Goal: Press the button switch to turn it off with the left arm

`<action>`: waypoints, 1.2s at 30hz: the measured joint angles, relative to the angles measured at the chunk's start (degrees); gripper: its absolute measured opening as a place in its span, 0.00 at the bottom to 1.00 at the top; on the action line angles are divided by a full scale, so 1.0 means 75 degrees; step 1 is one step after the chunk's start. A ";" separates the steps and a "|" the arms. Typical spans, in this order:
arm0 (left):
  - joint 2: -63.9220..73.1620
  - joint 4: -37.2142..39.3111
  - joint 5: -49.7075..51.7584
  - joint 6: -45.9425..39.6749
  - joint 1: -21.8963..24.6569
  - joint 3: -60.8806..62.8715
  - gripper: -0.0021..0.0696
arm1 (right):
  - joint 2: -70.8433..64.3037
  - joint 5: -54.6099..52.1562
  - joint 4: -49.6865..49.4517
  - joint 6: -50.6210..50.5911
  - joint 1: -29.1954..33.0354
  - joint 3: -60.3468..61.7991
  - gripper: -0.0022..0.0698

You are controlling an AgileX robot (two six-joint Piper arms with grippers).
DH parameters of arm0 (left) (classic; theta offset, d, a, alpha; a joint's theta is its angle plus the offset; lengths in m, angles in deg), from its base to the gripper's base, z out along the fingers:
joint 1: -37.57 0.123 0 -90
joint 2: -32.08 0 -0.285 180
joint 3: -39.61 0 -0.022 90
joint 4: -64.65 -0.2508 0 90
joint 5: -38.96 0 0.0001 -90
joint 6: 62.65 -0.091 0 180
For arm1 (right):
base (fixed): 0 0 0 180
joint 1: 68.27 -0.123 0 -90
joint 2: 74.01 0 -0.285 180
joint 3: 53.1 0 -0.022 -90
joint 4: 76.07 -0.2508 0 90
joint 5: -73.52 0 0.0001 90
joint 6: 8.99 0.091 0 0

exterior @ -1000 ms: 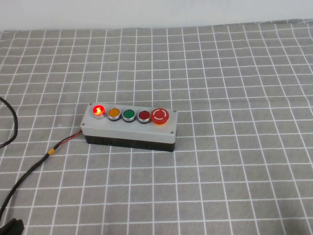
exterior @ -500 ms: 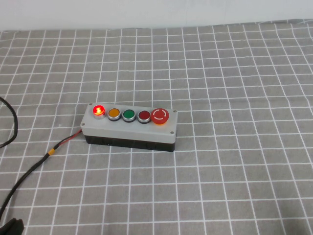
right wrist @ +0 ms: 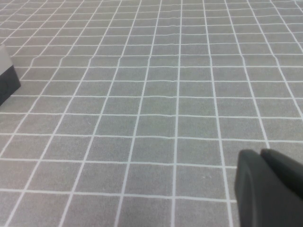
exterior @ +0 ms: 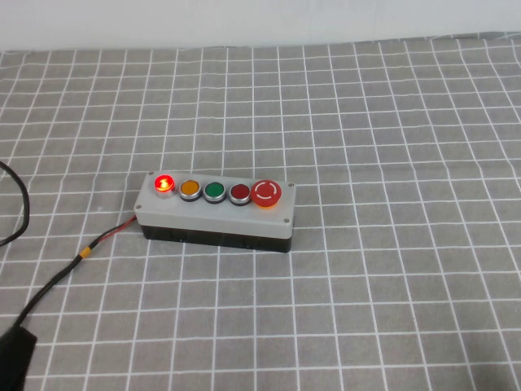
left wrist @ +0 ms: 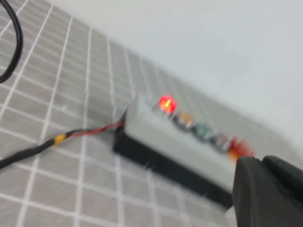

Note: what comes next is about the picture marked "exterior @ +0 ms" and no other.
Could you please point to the red indicator light button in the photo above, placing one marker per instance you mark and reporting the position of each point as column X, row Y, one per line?
column 164, row 184

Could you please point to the red emergency stop button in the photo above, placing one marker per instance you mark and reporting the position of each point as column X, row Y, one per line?
column 266, row 192

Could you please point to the dark red push button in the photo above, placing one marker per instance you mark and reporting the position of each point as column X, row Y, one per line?
column 240, row 191

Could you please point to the green push button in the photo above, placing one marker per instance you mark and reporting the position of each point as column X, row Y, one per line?
column 214, row 190

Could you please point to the yellow push button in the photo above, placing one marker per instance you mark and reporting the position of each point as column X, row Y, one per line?
column 190, row 188

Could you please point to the grey white-grid tablecloth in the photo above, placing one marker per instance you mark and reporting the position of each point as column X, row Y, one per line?
column 366, row 163

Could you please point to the grey button switch box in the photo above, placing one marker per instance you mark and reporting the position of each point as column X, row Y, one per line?
column 228, row 220

